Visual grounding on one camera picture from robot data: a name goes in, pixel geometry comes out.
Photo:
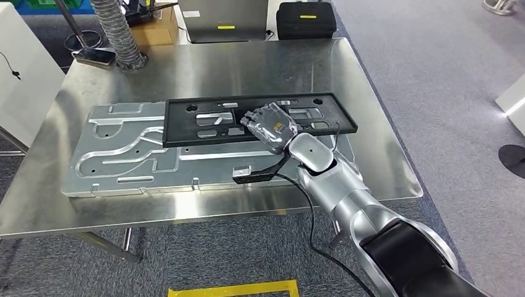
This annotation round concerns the white cabinet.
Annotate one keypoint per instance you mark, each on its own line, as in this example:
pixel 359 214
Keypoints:
pixel 28 82

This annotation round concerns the pale wrist camera on bracket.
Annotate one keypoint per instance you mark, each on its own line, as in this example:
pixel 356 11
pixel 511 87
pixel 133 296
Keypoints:
pixel 250 177

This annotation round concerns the black pole with round base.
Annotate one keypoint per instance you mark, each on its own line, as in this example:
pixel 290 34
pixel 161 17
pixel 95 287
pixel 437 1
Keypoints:
pixel 70 24

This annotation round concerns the blue plastic crate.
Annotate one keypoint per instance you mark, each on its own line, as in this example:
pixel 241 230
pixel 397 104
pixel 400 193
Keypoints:
pixel 86 9

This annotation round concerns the aluminium fixture plate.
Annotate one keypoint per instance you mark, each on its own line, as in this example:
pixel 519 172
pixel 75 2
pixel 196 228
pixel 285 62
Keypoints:
pixel 123 172

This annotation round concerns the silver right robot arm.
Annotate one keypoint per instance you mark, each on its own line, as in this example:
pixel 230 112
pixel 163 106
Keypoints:
pixel 348 192

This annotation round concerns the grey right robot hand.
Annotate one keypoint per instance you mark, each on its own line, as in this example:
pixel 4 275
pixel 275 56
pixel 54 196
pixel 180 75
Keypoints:
pixel 270 127

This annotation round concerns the stainless steel workbench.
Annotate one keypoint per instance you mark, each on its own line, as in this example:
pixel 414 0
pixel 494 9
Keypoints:
pixel 246 69

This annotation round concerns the yellow floor tape square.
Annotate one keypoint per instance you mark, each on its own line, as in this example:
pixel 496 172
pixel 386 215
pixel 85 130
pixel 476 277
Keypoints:
pixel 229 290

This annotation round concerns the silver metal stand base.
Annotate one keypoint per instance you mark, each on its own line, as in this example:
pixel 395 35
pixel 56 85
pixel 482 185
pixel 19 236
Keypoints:
pixel 500 7

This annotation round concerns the green plastic crate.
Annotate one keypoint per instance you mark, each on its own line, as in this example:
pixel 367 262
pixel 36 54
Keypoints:
pixel 41 3

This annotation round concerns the black stanchion with round base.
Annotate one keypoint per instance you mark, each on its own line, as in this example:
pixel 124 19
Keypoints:
pixel 514 160

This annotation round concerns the black device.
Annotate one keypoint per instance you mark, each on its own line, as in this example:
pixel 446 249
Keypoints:
pixel 137 14

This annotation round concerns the white lit wall panel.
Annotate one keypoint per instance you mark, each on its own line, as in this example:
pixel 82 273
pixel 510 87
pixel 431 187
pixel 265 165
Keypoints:
pixel 517 102

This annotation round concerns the dark smartphone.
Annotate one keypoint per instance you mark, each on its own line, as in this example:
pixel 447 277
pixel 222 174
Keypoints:
pixel 94 57

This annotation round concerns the cardboard box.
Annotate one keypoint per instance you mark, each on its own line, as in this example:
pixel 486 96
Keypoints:
pixel 156 35

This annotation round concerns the grey laptop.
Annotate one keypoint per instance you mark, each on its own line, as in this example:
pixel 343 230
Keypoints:
pixel 221 16

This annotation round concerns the black carry case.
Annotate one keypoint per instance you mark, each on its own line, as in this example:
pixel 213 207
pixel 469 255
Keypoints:
pixel 305 26

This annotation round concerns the black plastic plate part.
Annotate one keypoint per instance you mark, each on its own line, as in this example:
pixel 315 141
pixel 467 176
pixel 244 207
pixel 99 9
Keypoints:
pixel 184 131

